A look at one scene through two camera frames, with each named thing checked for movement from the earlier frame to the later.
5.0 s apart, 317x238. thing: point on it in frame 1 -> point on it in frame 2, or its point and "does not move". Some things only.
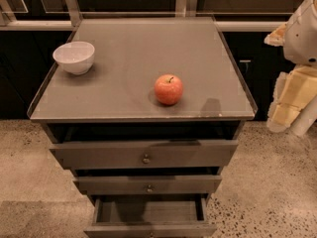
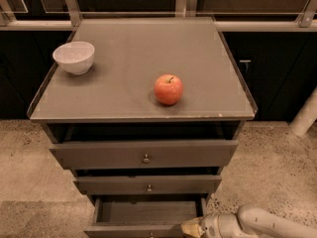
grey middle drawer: [149, 184] does not move
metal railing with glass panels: [235, 7] does not move
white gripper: [302, 39] -> [210, 227]
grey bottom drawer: [150, 216] does not move
